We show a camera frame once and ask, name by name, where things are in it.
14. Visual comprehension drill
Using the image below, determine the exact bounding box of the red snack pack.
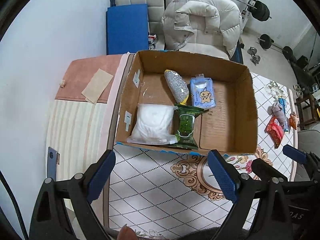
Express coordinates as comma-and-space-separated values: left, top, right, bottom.
265, 116, 284, 148

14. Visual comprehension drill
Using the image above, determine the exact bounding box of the orange snack bag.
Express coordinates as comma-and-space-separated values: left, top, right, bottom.
289, 112, 299, 130

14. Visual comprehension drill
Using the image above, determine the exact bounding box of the long blue snack bag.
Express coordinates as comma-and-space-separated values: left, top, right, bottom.
278, 98, 289, 133

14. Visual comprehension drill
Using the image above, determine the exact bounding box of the person's left hand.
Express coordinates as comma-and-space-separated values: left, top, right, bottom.
117, 225, 138, 240

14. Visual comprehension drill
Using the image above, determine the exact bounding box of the dark wooden stool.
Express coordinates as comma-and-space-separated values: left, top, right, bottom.
294, 85, 319, 131

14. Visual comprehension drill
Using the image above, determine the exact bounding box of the blue smartphone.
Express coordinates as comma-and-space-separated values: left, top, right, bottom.
47, 147, 60, 181

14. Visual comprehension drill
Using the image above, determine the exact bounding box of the white cotton bag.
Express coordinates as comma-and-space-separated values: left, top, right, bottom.
127, 103, 178, 145

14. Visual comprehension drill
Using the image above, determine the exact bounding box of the brown cardboard box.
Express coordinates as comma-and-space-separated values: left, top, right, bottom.
114, 49, 259, 156

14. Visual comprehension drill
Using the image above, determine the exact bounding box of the blue star tissue pack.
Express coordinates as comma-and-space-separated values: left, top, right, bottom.
190, 74, 216, 110

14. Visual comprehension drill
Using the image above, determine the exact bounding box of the tan paper piece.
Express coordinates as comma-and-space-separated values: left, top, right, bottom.
81, 69, 113, 104

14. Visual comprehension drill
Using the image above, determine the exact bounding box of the silver mesh sponge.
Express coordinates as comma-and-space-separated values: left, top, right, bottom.
164, 69, 190, 105

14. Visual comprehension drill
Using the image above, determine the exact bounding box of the small crumpled paper ball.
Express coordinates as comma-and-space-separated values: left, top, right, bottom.
60, 80, 66, 88

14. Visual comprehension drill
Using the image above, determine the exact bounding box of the chrome dumbbell pair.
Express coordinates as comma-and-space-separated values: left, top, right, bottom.
247, 47, 261, 66

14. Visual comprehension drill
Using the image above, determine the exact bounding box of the small floor barbell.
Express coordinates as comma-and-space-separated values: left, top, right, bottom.
258, 34, 293, 60

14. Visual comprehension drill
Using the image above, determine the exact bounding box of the blue folded mat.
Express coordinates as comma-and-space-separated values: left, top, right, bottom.
106, 4, 149, 55

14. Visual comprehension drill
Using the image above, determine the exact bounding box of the white puffer jacket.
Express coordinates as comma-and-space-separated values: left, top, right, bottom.
161, 0, 242, 60

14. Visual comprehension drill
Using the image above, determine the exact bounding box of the beige sofa chair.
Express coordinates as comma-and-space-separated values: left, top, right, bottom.
110, 0, 243, 63

